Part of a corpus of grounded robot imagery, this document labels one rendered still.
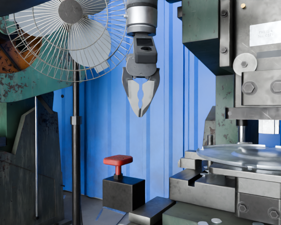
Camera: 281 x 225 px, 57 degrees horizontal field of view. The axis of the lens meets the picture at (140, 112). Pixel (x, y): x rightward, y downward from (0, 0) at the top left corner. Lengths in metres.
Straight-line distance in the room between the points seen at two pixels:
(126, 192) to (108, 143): 1.81
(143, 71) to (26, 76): 1.14
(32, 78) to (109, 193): 1.14
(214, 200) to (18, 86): 1.28
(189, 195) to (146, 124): 1.53
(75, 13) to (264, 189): 0.95
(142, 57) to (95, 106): 2.04
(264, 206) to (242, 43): 0.38
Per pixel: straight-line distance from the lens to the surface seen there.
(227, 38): 0.69
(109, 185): 0.69
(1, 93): 1.60
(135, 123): 2.27
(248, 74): 0.67
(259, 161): 0.57
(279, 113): 0.70
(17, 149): 1.89
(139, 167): 2.31
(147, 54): 0.54
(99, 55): 1.23
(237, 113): 0.71
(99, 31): 1.22
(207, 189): 0.68
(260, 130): 0.76
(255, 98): 0.66
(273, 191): 0.61
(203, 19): 0.71
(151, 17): 0.64
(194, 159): 0.81
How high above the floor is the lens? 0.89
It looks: 1 degrees down
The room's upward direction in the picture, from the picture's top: straight up
